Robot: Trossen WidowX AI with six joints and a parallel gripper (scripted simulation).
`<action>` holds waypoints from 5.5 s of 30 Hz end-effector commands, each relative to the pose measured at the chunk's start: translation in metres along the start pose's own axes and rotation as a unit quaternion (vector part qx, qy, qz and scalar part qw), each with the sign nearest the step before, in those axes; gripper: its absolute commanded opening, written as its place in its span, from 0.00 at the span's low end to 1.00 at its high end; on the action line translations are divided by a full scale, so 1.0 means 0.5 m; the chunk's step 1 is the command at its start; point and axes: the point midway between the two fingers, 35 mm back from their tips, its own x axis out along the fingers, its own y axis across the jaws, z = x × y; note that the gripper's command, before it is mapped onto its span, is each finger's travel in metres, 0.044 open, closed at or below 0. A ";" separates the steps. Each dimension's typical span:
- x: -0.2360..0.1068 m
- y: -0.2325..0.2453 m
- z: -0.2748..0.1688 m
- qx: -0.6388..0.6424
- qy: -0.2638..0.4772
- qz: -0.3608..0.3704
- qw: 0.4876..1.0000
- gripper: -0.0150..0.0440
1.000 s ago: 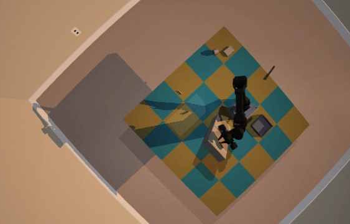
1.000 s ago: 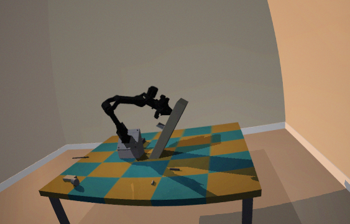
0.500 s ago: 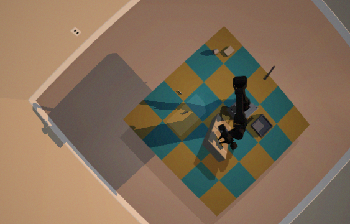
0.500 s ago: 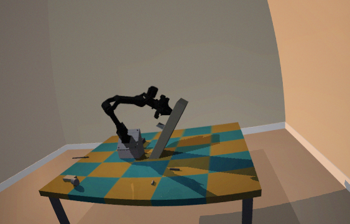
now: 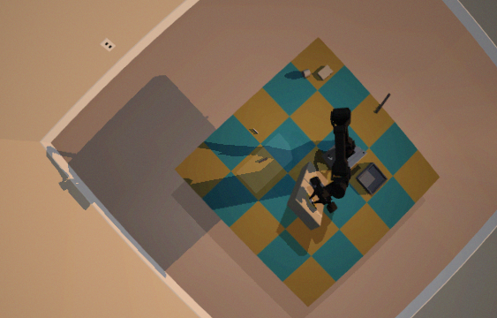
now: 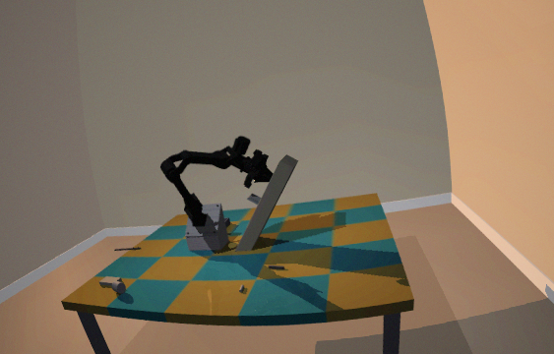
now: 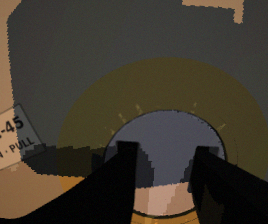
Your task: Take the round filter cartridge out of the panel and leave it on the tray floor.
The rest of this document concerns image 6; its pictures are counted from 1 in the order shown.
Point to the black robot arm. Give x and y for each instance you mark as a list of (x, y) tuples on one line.
[(218, 159)]

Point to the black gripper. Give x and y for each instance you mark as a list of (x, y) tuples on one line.
[(260, 174)]

